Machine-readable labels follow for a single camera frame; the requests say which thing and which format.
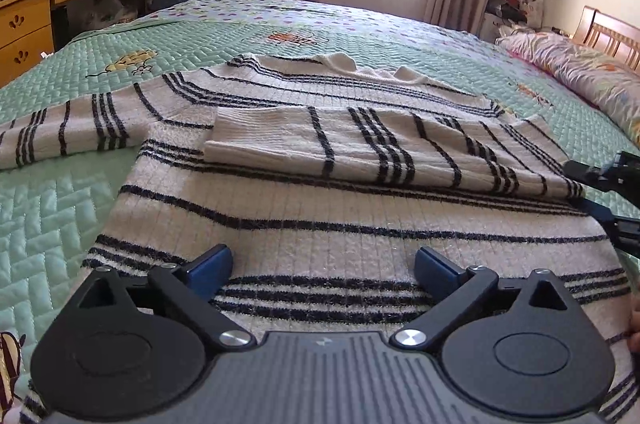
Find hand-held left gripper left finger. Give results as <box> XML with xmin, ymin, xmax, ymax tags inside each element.
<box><xmin>65</xmin><ymin>245</ymin><xmax>254</xmax><ymax>351</ymax></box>

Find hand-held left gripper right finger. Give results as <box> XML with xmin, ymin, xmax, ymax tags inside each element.
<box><xmin>390</xmin><ymin>246</ymin><xmax>581</xmax><ymax>351</ymax></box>

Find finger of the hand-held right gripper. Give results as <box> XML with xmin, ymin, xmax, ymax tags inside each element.
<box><xmin>580</xmin><ymin>199</ymin><xmax>640</xmax><ymax>253</ymax></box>
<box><xmin>562</xmin><ymin>159</ymin><xmax>614</xmax><ymax>193</ymax></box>

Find white black-striped sweater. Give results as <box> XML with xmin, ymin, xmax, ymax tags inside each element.
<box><xmin>0</xmin><ymin>52</ymin><xmax>640</xmax><ymax>424</ymax></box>

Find person's right hand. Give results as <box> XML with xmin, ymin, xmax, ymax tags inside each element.
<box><xmin>626</xmin><ymin>310</ymin><xmax>640</xmax><ymax>351</ymax></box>

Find wooden headboard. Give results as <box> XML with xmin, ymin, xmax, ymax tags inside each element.
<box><xmin>570</xmin><ymin>6</ymin><xmax>640</xmax><ymax>71</ymax></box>

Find green quilted bee bedspread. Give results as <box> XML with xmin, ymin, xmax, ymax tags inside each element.
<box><xmin>0</xmin><ymin>0</ymin><xmax>640</xmax><ymax>424</ymax></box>

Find bags on nightstand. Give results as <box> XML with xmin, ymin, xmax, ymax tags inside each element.
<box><xmin>482</xmin><ymin>0</ymin><xmax>547</xmax><ymax>43</ymax></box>

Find wooden desk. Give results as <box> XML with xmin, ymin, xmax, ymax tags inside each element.
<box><xmin>0</xmin><ymin>0</ymin><xmax>167</xmax><ymax>88</ymax></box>

